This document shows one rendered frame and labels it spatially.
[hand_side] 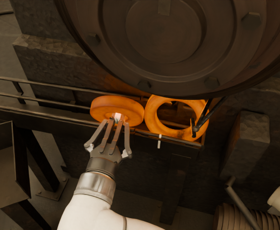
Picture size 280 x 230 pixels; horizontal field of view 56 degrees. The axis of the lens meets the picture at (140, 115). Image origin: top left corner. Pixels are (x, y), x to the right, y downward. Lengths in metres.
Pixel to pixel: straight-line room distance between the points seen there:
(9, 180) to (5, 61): 1.57
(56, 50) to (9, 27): 1.96
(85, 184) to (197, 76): 0.34
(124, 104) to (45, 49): 0.29
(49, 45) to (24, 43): 0.08
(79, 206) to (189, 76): 0.35
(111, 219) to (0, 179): 0.43
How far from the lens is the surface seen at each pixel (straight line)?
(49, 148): 1.67
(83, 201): 0.60
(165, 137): 0.77
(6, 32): 2.69
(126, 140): 0.69
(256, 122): 0.75
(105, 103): 0.70
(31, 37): 0.89
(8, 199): 0.88
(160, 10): 0.39
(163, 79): 0.49
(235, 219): 0.90
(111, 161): 0.65
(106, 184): 0.62
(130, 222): 0.63
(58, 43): 0.84
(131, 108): 0.70
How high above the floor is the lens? 1.34
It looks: 51 degrees down
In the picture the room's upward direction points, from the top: straight up
